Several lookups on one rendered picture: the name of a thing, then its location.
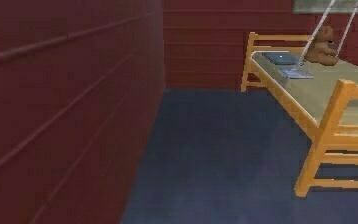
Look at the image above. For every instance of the white thin rod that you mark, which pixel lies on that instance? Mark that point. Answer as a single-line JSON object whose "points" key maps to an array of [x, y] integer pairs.
{"points": [[347, 27], [315, 34]]}

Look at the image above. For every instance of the brown teddy bear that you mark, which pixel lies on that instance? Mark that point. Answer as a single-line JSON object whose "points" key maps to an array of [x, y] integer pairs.
{"points": [[323, 46]]}

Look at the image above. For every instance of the wooden bed with olive mattress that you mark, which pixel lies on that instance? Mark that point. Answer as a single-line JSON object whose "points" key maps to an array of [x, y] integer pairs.
{"points": [[323, 86]]}

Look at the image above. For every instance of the grey green framed picture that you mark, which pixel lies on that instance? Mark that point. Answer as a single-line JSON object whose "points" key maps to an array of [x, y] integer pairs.
{"points": [[312, 6]]}

